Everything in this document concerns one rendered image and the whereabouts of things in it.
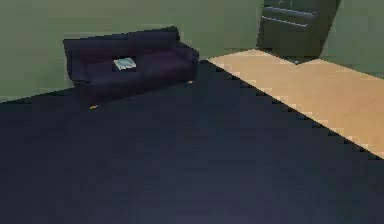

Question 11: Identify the dark purple sofa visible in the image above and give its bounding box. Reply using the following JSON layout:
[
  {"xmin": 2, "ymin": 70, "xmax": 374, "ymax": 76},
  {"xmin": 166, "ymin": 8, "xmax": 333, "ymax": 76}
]
[{"xmin": 62, "ymin": 25, "xmax": 200, "ymax": 111}]

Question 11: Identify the pale blue book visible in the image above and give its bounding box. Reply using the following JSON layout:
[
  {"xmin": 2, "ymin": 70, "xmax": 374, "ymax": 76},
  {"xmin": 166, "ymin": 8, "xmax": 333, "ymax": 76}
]
[{"xmin": 113, "ymin": 57, "xmax": 138, "ymax": 72}]

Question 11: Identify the dark green chest of drawers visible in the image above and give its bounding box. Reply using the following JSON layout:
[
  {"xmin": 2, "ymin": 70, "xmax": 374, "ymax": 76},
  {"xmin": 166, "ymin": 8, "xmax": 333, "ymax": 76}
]
[{"xmin": 255, "ymin": 0, "xmax": 342, "ymax": 65}]

